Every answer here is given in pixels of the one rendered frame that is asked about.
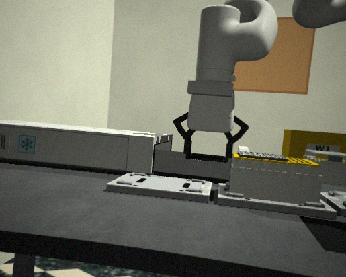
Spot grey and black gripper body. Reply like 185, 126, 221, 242
187, 91, 234, 133

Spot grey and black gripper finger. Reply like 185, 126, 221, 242
173, 112, 195, 157
224, 115, 249, 162

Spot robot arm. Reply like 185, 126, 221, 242
187, 0, 346, 97

